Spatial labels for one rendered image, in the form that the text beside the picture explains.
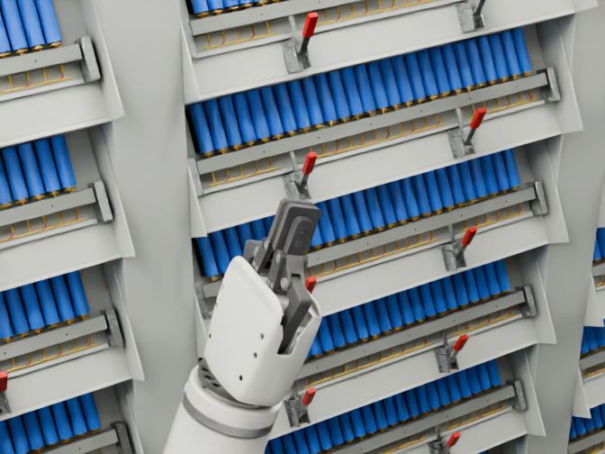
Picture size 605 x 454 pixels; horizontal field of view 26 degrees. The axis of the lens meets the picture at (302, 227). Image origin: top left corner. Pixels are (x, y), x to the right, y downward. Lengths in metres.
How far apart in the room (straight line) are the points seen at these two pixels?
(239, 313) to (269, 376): 0.06
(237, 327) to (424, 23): 0.76
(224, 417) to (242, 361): 0.05
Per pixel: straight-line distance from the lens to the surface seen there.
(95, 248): 1.65
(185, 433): 1.15
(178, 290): 1.72
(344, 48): 1.70
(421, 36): 1.76
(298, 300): 1.06
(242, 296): 1.11
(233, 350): 1.11
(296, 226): 1.07
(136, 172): 1.61
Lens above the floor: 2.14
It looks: 31 degrees down
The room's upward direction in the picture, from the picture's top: straight up
